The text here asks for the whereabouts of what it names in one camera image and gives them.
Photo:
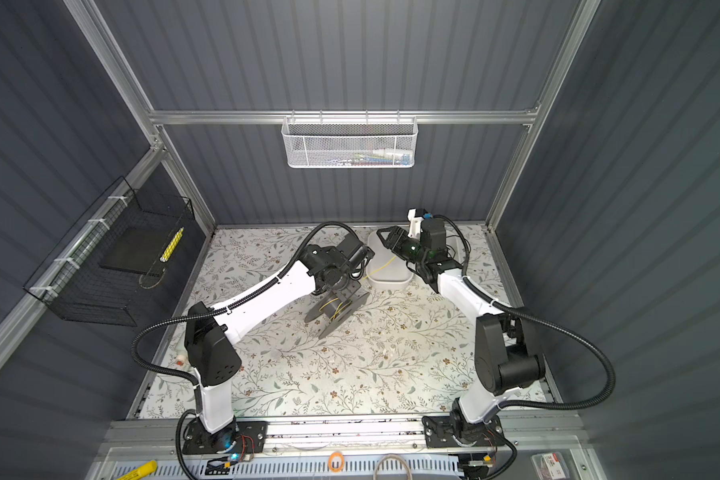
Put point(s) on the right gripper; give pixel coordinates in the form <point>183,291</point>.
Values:
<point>397,241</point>

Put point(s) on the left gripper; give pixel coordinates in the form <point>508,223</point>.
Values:
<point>349,290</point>

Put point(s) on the dark grey cable spool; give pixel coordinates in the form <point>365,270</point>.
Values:
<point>335,309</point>

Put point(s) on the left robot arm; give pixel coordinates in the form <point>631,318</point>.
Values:
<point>212,333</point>

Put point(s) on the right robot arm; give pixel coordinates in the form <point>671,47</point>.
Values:
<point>508,356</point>

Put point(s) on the left white tray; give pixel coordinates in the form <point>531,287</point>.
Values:
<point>386,271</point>

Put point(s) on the white tray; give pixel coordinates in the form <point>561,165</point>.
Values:
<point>386,271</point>
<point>454,247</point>

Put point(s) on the right white tray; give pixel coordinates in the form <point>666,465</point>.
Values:
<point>454,247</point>

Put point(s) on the black foam pad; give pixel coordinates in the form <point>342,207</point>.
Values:
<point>137,251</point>

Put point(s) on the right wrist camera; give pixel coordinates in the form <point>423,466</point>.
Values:
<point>416,216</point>

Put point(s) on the white wire mesh basket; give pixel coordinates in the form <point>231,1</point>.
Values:
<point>364,145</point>

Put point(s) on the black wire basket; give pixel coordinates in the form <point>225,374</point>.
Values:
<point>73,286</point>

